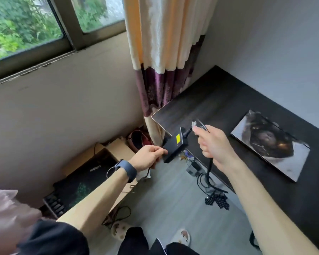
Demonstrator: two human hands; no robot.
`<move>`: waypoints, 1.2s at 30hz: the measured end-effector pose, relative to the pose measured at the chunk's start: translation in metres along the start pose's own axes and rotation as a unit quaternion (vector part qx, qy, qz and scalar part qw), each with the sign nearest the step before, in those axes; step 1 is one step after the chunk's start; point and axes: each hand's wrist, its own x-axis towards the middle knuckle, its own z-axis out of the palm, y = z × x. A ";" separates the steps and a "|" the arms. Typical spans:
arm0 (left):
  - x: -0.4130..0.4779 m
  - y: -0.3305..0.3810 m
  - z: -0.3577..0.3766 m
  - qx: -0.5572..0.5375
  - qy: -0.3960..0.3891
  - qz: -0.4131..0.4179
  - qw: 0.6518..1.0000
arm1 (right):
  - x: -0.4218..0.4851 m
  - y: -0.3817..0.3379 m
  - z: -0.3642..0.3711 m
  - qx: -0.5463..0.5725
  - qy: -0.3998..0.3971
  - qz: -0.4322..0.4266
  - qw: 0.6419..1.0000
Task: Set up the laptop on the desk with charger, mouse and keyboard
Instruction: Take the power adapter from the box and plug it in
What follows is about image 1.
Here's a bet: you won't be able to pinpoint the white patterned slipper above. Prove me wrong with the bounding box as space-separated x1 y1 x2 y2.
111 221 131 242
171 229 191 247

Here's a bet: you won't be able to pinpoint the black trousers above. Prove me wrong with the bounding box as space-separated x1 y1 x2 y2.
118 227 200 255

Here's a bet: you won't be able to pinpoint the window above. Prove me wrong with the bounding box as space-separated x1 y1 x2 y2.
0 0 127 85

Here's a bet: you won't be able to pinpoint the brown cardboard box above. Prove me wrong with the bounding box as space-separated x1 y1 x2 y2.
61 138 139 210

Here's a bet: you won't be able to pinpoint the black shirt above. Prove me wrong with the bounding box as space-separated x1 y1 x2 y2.
16 220 90 255

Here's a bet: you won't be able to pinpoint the pink bedding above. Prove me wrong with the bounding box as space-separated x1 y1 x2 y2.
0 187 43 255

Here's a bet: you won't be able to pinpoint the dark green patterned mouse pad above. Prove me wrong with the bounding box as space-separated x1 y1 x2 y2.
53 148 117 210

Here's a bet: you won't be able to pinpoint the dark wooden desk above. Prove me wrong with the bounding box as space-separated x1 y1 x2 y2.
151 65 319 254

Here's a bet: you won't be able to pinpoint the small grey adapter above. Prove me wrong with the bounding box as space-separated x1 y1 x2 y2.
186 161 202 177

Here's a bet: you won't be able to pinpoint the person's left hand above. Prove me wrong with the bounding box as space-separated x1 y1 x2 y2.
128 145 168 173

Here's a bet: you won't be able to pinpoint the cream and purple curtain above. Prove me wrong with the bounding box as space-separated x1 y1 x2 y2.
122 0 220 146

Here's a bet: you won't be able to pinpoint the black keyboard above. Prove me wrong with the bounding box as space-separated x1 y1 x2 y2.
42 192 67 220

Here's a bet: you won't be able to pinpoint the black polka dot cloth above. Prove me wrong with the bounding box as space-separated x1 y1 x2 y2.
205 193 230 211

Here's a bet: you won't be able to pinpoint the thin black charger cable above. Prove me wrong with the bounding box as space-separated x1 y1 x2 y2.
182 119 210 139

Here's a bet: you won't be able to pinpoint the person's right hand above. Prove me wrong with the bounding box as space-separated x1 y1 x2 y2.
192 125 239 174

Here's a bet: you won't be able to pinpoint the maroon round bag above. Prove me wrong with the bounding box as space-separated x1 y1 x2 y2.
126 129 153 154

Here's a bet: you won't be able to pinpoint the person's right forearm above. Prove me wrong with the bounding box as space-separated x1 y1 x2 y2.
224 159 319 255

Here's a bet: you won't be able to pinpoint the black smartwatch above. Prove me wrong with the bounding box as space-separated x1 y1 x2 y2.
114 159 138 183

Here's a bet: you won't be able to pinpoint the person's left forearm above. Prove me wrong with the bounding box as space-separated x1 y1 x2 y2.
56 168 129 241

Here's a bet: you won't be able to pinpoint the laptop with printed portrait skin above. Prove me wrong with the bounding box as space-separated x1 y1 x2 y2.
230 109 311 183

